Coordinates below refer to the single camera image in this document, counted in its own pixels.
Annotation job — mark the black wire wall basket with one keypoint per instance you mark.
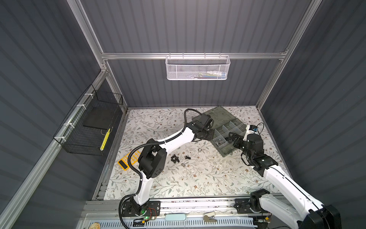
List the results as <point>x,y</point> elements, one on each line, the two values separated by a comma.
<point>96,112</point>

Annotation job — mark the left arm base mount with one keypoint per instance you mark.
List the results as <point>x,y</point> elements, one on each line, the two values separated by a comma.
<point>130,208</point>

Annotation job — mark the yellow marker in basket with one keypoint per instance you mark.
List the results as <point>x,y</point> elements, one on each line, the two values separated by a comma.
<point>105,140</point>

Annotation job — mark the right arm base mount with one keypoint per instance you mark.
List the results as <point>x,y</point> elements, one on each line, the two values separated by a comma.
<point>251,204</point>

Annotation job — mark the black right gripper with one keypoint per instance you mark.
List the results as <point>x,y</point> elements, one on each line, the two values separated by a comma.
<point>239,140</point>

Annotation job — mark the black bolts cluster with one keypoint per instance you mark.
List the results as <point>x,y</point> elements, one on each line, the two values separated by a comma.
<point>175,159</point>

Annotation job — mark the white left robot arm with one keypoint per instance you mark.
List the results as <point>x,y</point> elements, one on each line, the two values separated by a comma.
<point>153,157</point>

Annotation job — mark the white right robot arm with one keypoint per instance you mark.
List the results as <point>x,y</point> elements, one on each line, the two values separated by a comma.
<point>305,211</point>

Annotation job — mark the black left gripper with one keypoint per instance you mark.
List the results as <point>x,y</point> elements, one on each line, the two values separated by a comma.
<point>211,133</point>

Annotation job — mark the clear green organizer box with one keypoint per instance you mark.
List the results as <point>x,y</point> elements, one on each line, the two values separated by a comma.
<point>223,123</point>

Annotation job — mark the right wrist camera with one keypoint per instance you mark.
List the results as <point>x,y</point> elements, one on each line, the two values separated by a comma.
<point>250,129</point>

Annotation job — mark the white wire mesh basket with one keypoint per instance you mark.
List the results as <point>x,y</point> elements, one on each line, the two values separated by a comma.
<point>195,68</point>

